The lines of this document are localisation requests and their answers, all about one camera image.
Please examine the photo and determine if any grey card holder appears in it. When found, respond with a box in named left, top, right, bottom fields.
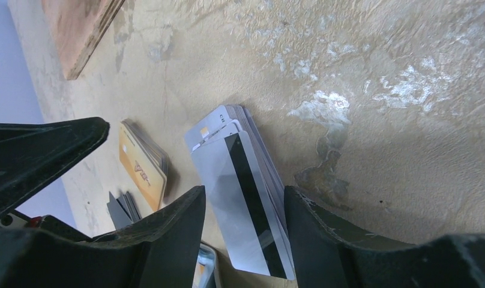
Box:
left=192, top=242, right=222, bottom=288

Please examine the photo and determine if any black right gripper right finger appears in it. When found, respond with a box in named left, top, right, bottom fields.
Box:
left=285, top=186, right=485, bottom=287

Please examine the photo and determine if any orange credit card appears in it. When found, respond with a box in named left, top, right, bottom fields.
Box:
left=118, top=119, right=169, bottom=212

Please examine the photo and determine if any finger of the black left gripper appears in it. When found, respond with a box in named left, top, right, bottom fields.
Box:
left=0, top=117, right=110, bottom=219

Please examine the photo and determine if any black credit card stack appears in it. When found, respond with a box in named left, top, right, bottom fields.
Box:
left=107, top=191, right=142, bottom=230

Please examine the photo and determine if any single silver credit card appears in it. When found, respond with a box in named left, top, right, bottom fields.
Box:
left=191, top=131, right=295, bottom=280

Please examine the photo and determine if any brown wooden board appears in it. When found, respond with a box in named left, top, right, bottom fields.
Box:
left=41, top=0, right=124, bottom=80

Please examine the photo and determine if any silver white credit card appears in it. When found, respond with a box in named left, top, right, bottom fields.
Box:
left=184, top=104, right=288, bottom=235

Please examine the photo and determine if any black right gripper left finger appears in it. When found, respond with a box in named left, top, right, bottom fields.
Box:
left=0, top=186, right=206, bottom=287

